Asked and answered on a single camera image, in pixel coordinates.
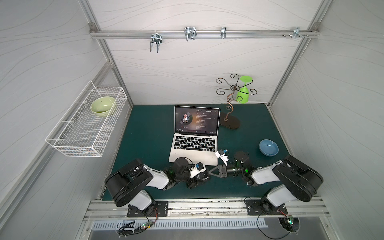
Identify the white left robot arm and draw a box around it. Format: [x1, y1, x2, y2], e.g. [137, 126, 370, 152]
[105, 157, 209, 216]

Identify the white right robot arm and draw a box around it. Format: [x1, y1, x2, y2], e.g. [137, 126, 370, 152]
[208, 150, 324, 215]

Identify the silver laptop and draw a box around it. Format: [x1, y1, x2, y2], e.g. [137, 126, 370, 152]
[169, 106, 221, 166]

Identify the green table mat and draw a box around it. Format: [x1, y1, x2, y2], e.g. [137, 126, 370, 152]
[113, 104, 289, 199]

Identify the brown copper cup holder stand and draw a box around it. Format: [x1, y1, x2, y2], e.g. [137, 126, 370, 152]
[216, 74, 258, 130]

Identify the blue bowl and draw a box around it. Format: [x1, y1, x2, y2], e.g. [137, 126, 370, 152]
[259, 139, 279, 157]

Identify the green plastic goblet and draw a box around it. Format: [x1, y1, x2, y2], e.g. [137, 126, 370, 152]
[236, 76, 253, 104]

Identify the green ceramic bowl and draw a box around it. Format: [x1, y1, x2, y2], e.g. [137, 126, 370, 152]
[90, 96, 117, 117]

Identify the metal single hook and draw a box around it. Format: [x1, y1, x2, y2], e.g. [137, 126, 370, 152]
[221, 27, 227, 40]

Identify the metal double hook middle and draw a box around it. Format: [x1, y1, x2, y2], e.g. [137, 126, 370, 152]
[184, 27, 197, 42]

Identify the metal double hook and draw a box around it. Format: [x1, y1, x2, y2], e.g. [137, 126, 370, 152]
[184, 27, 197, 42]
[150, 33, 163, 53]

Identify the metal double hook left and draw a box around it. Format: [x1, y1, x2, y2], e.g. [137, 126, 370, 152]
[150, 33, 163, 53]

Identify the metal hook right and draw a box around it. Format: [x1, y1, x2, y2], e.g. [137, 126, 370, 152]
[282, 28, 309, 40]

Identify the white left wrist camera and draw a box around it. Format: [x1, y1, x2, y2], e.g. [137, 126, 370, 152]
[190, 162, 207, 179]

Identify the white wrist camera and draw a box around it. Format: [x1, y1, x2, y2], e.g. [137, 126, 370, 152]
[190, 162, 207, 179]
[215, 150, 229, 166]

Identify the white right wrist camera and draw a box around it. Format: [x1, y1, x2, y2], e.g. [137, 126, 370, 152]
[215, 150, 229, 166]

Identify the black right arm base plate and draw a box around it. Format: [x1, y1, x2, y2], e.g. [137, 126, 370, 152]
[244, 198, 288, 217]

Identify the white slotted cable duct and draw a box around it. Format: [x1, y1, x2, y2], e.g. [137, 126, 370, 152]
[92, 217, 269, 231]

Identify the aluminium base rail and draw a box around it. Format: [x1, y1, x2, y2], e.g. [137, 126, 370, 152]
[84, 197, 331, 221]

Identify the white wire basket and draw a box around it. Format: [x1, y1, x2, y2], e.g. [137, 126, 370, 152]
[45, 82, 128, 157]

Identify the aluminium top rail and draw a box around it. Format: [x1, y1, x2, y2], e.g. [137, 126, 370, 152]
[90, 30, 321, 40]

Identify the aluminium frame post left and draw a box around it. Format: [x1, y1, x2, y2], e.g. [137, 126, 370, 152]
[78, 0, 134, 107]

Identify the aluminium frame post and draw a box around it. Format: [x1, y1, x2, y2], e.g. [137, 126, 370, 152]
[78, 0, 134, 107]
[267, 0, 333, 109]

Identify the aluminium frame post right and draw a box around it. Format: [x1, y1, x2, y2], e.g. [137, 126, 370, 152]
[267, 0, 333, 109]

